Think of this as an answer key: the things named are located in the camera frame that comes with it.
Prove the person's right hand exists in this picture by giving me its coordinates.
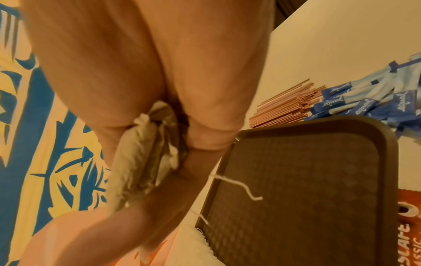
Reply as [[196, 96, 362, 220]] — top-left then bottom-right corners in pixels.
[[18, 0, 277, 266]]

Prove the bunch of tea bags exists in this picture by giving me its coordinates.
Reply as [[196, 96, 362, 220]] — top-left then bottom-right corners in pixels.
[[105, 100, 190, 215]]

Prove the dark brown tray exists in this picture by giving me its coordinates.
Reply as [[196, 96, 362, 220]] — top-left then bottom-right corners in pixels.
[[194, 115, 400, 266]]

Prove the pile of blue sachets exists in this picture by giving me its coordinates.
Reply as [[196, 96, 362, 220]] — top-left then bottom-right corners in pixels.
[[304, 52, 421, 140]]

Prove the pile of red Nescafe sachets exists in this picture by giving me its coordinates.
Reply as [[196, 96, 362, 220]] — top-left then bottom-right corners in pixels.
[[396, 188, 421, 266]]

